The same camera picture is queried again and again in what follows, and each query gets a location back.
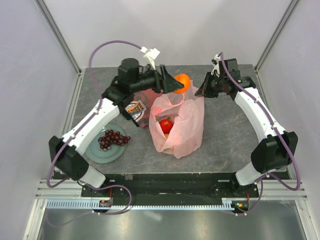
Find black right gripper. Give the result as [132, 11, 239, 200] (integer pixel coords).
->
[195, 71, 227, 98]

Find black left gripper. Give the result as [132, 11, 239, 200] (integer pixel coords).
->
[130, 64, 184, 95]

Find orange fruit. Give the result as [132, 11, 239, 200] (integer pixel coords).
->
[173, 73, 191, 94]

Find pink plastic bag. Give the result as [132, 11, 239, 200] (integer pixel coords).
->
[148, 81, 205, 159]

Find red apple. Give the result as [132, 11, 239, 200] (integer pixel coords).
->
[159, 119, 173, 134]

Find dark red grape bunch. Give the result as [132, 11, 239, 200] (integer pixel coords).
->
[97, 129, 131, 152]

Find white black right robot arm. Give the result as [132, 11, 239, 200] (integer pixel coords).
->
[195, 54, 298, 197]

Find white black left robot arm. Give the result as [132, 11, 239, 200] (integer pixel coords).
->
[48, 58, 184, 197]

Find grey green plate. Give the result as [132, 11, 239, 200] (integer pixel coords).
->
[85, 123, 130, 164]

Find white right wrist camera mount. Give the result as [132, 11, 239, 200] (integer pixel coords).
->
[211, 54, 221, 77]

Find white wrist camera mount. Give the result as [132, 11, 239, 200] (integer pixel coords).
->
[211, 54, 221, 77]
[140, 46, 160, 70]

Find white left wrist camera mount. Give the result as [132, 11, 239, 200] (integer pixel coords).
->
[140, 46, 160, 70]

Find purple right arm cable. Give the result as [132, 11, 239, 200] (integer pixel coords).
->
[217, 51, 302, 217]

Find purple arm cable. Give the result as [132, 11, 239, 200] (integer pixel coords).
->
[46, 40, 145, 228]
[217, 51, 302, 217]

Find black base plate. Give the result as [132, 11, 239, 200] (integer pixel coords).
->
[81, 172, 259, 206]

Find front aluminium rail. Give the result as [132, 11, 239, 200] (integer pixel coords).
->
[36, 178, 307, 200]

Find right aluminium frame post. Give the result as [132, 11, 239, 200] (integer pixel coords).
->
[254, 0, 301, 73]

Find aluminium frame post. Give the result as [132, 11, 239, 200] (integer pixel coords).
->
[254, 0, 301, 73]
[33, 0, 83, 74]

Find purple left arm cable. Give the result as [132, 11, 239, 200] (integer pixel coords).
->
[46, 40, 145, 228]

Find left aluminium frame post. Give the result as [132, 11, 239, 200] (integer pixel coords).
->
[33, 0, 83, 74]

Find white slotted cable duct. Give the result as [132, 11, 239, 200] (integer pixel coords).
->
[46, 198, 237, 211]

